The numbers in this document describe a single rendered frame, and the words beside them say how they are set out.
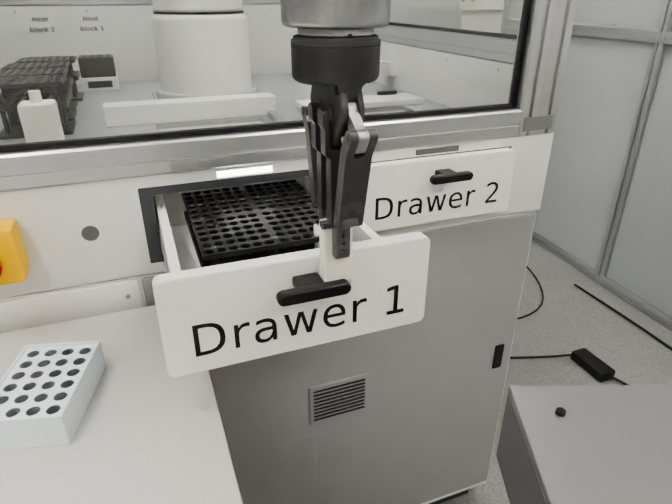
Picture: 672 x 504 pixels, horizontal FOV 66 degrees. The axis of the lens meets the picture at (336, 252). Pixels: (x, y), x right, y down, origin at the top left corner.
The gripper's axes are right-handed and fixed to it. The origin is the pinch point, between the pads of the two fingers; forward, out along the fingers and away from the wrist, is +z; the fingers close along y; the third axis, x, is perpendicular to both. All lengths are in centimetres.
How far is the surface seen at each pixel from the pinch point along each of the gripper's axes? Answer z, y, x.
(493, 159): 1.6, 26.2, -38.2
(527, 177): 6, 28, -48
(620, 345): 93, 66, -138
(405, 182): 3.6, 26.2, -21.8
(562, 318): 93, 88, -130
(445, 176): 2.1, 22.6, -26.8
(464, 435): 67, 28, -42
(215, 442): 17.3, -3.3, 14.3
